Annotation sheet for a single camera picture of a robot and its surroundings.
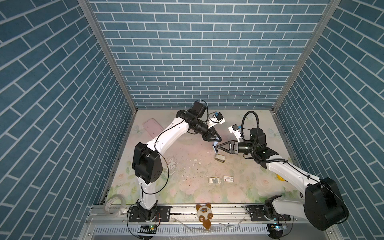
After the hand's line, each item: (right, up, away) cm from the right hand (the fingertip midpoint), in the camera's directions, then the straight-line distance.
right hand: (218, 146), depth 75 cm
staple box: (+7, -20, +10) cm, 23 cm away
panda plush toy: (-7, -32, -3) cm, 33 cm away
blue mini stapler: (-1, 0, +1) cm, 2 cm away
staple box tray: (-1, -21, +10) cm, 23 cm away
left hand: (+1, +4, +2) cm, 4 cm away
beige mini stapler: (+4, -10, +16) cm, 19 cm away
